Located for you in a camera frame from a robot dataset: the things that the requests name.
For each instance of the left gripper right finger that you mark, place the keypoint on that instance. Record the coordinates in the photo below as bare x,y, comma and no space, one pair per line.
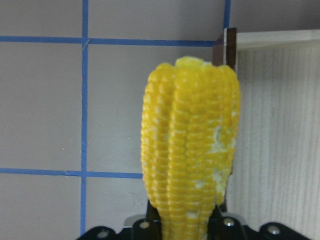
225,227

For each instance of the light wooden drawer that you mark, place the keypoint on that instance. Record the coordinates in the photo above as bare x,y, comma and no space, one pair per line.
276,170

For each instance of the yellow corn cob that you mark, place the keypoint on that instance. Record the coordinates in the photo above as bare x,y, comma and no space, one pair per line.
189,128

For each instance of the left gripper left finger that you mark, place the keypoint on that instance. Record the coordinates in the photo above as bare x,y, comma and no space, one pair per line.
148,228

